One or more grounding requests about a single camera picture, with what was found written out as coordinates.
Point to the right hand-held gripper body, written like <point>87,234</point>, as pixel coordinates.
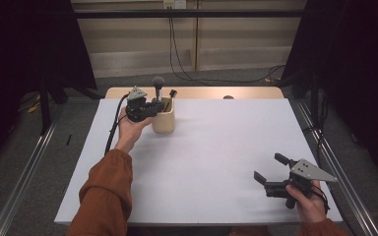
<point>308,172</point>

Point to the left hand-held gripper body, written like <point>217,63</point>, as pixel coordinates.
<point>138,106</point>

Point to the beige square cup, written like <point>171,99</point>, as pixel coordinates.
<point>164,121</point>

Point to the thin black makeup brush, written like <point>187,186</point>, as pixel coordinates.
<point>170,97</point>

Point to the large black powder brush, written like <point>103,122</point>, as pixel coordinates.
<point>158,83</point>

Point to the person's left hand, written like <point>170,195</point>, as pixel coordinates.
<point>129,131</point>

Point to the person's right hand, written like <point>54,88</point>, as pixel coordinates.
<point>308,206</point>

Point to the white table mat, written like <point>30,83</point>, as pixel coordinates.
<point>203,177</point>

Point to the black metal stand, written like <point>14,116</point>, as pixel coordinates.
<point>45,108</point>
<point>315,98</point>

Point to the small black stick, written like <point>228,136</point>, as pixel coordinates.
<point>69,139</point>

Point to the black horizontal bar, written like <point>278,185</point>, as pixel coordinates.
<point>190,13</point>

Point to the yellow floor scrap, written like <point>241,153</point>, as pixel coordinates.
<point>32,108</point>

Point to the dark curtain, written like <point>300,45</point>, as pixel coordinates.
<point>19,49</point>
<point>357,65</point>

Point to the aluminium rail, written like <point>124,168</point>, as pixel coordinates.
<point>341,196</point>
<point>23,183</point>

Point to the white wall socket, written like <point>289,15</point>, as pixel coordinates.
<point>174,4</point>

